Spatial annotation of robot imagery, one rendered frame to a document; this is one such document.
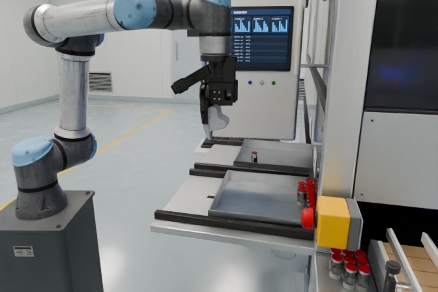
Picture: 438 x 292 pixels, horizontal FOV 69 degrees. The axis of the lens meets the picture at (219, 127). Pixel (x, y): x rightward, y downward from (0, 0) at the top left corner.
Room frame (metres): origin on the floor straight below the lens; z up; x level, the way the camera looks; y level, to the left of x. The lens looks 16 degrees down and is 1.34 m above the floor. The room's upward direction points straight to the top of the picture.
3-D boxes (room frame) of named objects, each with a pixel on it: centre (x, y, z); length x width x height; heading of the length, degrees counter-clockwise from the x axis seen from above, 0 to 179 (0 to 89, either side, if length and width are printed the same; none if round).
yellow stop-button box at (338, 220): (0.55, -0.22, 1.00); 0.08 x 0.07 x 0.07; 77
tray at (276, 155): (1.15, -0.25, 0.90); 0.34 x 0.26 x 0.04; 77
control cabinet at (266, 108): (1.75, -0.17, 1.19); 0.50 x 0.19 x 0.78; 81
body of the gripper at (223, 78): (0.79, 0.00, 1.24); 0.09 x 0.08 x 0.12; 77
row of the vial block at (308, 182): (0.80, -0.25, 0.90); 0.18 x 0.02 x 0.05; 167
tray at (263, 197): (0.82, -0.17, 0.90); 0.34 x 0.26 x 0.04; 77
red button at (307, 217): (0.56, -0.18, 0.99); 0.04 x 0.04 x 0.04; 77
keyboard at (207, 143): (1.55, -0.12, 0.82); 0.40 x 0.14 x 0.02; 81
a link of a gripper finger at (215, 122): (0.77, 0.01, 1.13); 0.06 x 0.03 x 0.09; 77
